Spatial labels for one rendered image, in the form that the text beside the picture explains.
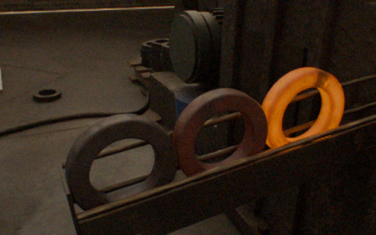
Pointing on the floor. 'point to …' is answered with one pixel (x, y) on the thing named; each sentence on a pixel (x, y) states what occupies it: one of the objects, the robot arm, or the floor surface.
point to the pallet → (151, 61)
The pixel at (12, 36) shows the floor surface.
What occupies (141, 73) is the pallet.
